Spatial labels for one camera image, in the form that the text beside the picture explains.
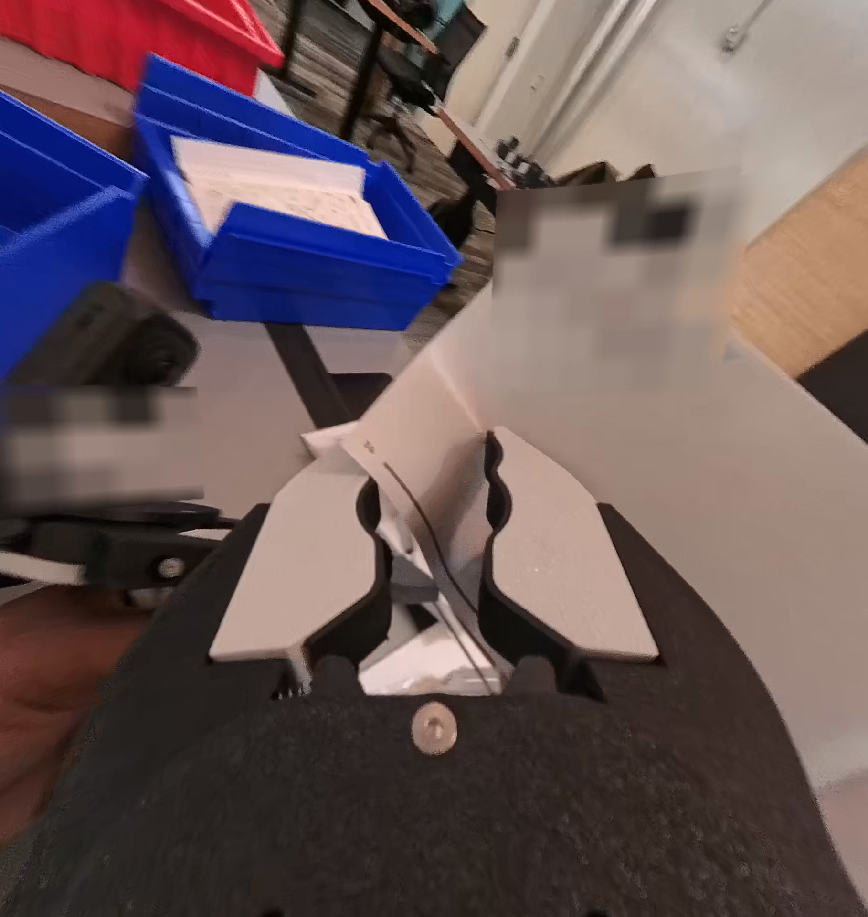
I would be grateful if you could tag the red plastic bin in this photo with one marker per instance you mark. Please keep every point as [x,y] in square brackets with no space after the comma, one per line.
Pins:
[119,28]

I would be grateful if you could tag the tan wooden surface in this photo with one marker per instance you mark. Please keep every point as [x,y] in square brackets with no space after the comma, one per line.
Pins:
[813,272]

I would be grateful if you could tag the person's left hand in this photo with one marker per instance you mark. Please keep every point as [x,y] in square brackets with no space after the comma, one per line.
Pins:
[33,702]

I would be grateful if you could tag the toy instruction booklet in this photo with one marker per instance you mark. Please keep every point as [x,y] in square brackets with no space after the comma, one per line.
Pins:
[692,501]

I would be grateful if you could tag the wooden top table black legs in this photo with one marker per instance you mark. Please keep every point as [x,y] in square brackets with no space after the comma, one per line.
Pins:
[470,140]
[366,71]

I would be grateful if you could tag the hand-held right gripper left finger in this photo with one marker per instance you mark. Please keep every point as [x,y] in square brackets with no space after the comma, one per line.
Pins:
[305,566]

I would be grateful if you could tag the metal wall conduit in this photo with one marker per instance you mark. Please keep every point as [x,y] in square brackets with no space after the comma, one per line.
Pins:
[731,36]

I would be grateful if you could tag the white printed paper stack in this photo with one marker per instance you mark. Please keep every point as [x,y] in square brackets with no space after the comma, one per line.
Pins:
[262,179]

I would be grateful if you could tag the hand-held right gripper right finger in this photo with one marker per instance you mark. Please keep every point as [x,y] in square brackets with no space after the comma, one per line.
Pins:
[563,566]

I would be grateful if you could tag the black office chair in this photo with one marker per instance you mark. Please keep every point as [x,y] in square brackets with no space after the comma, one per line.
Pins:
[405,71]

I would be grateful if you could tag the blue plastic bin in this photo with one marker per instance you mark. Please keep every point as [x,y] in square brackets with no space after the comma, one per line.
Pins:
[47,301]
[319,265]

